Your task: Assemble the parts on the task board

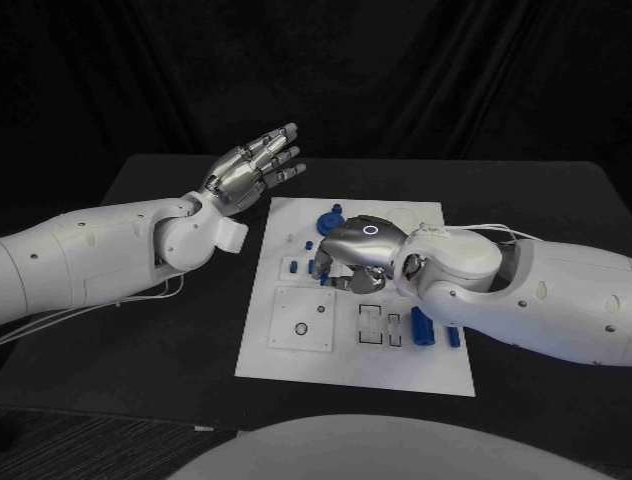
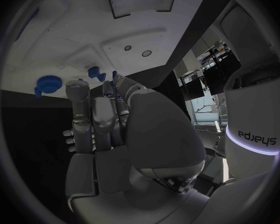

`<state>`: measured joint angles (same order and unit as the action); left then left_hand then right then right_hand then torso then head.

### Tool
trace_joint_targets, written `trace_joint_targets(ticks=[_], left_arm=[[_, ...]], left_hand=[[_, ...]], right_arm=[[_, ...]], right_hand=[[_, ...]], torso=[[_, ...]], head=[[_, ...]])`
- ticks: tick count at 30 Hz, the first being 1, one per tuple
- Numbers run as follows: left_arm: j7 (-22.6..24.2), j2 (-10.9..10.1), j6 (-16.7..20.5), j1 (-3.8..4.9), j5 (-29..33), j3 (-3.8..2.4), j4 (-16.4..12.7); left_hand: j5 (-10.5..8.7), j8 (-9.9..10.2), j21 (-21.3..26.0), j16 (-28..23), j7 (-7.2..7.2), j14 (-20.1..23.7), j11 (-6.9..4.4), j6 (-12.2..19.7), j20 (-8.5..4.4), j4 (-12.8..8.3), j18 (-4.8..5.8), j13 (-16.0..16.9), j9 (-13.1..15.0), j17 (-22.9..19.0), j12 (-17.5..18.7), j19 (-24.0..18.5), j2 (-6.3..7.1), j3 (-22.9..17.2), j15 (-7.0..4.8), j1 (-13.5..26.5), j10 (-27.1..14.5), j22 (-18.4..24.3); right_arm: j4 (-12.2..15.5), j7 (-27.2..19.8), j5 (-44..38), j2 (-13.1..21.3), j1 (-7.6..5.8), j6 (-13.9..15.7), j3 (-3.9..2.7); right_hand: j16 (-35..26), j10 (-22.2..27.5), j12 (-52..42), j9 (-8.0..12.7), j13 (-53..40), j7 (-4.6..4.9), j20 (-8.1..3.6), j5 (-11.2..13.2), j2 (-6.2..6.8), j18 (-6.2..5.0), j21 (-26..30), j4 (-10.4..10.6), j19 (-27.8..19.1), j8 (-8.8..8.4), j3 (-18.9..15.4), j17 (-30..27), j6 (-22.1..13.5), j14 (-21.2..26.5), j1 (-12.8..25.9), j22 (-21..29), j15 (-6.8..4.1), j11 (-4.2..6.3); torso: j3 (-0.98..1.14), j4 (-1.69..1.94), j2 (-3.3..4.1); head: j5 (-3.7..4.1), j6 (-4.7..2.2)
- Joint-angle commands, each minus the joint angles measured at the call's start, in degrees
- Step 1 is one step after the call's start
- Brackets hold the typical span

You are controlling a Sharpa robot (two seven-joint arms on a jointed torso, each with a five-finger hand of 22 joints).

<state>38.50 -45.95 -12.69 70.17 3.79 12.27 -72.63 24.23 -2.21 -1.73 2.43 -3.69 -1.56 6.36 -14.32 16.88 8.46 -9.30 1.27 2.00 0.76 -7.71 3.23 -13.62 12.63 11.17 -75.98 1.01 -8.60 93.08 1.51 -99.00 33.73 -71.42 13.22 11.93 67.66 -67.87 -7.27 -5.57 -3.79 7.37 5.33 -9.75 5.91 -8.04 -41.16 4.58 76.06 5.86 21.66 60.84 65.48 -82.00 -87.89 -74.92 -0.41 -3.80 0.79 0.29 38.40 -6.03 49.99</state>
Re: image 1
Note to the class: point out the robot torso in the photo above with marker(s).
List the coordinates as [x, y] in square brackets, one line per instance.
[397, 450]

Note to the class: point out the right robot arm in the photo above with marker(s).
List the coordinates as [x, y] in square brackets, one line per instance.
[537, 292]

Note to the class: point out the thick long blue cylinder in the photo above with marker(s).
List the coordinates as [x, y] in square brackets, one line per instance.
[422, 327]

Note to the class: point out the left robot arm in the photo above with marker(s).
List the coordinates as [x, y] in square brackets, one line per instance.
[78, 258]

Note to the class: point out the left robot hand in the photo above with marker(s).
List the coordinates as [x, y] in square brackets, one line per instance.
[240, 176]

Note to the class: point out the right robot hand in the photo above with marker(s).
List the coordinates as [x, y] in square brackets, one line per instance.
[357, 247]

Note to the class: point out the white task board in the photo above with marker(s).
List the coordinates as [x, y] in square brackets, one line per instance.
[305, 345]

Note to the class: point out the thin blue cylinder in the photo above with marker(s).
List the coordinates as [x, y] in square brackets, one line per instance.
[453, 336]

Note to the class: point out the blue gear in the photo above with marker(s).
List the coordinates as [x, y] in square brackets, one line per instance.
[328, 223]

